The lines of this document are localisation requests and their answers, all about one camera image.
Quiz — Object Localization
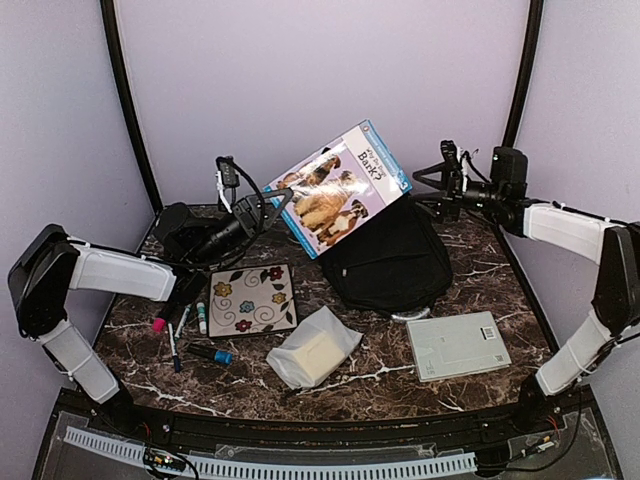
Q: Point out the black frame post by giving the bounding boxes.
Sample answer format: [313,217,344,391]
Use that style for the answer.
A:
[501,0,544,147]
[99,0,163,213]

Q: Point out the square floral ceramic plate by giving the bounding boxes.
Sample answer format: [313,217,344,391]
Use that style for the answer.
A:
[208,264,298,339]

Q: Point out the black student backpack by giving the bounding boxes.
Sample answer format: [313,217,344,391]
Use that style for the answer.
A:
[319,195,453,314]

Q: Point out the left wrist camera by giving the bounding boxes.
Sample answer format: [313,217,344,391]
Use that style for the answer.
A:
[215,156,240,192]

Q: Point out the dog book Why Dogs Bark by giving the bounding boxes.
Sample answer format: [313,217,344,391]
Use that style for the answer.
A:
[264,119,412,259]

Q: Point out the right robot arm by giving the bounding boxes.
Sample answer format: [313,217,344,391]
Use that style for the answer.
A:
[418,198,639,427]

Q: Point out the white glue stick green cap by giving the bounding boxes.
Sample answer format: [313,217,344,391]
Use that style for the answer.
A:
[196,302,208,335]

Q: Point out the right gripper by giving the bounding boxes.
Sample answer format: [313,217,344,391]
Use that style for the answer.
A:
[408,162,505,225]

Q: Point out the grey white marker pen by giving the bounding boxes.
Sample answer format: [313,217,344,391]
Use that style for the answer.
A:
[174,304,193,340]

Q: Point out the left black frame post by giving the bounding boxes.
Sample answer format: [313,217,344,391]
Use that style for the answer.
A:
[99,0,163,213]

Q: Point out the right black frame post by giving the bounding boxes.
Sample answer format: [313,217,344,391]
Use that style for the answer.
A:
[501,0,544,147]

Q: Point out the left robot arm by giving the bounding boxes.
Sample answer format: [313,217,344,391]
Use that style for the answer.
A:
[8,188,294,436]

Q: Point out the white slotted cable duct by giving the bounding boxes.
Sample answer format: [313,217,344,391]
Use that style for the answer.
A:
[63,427,477,479]

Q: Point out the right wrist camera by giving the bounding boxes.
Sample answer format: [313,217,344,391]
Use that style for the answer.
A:
[490,146,528,198]

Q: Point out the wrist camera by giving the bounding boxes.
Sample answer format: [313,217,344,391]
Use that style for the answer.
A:
[215,156,240,192]
[490,146,528,198]

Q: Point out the blue white pen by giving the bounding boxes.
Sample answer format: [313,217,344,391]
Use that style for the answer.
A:
[166,323,181,373]

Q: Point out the black marker with pink cap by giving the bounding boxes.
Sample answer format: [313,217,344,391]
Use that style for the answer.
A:
[152,301,179,332]

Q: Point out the black marker with blue cap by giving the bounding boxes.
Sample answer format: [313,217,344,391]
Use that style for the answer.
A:
[187,344,233,365]

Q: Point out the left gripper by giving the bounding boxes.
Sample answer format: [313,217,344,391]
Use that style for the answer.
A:
[188,186,292,269]

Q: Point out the white bag with yellow sponge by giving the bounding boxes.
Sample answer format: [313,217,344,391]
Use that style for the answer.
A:
[266,306,363,390]

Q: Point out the grey notebook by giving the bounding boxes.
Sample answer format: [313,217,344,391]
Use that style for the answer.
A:
[406,311,512,382]

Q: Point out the black front table rail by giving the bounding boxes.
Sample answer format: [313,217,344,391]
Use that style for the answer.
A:
[59,372,596,454]

